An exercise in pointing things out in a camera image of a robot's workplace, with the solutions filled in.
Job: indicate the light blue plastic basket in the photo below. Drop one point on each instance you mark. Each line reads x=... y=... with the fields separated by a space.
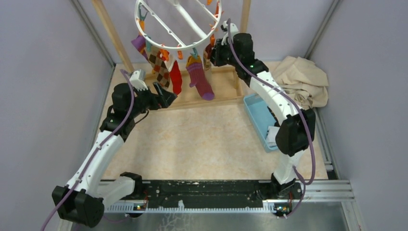
x=261 y=119

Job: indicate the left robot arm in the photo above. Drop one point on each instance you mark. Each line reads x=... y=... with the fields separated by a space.
x=81 y=200

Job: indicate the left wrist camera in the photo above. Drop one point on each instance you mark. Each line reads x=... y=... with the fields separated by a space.
x=137 y=79

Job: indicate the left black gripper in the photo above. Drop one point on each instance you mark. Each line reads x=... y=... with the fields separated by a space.
x=161 y=100

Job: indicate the beige crumpled cloth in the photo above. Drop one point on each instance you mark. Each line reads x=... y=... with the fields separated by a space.
x=303 y=81

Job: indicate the white round clip hanger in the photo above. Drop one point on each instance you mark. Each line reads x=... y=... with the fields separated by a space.
x=178 y=25

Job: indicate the purple yellow hanging sock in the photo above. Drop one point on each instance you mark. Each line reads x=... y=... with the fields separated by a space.
x=139 y=43

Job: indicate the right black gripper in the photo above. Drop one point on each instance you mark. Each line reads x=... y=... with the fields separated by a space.
x=215 y=53

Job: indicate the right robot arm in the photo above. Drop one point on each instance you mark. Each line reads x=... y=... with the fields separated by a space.
x=296 y=125

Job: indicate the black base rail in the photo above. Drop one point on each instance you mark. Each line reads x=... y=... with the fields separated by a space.
x=212 y=194

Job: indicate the purple pink striped sock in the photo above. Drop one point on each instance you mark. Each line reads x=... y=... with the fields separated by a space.
x=194 y=66

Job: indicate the argyle beige sock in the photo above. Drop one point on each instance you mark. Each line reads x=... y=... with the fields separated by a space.
x=159 y=67

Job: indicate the white folded sock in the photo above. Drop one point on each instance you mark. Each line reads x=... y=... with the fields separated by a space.
x=271 y=136

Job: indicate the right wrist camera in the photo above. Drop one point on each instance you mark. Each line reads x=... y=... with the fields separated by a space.
x=230 y=30

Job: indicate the red santa sock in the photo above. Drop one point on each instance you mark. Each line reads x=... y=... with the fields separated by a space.
x=175 y=74

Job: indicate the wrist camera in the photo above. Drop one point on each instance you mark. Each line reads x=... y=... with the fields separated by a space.
x=137 y=79
x=230 y=30

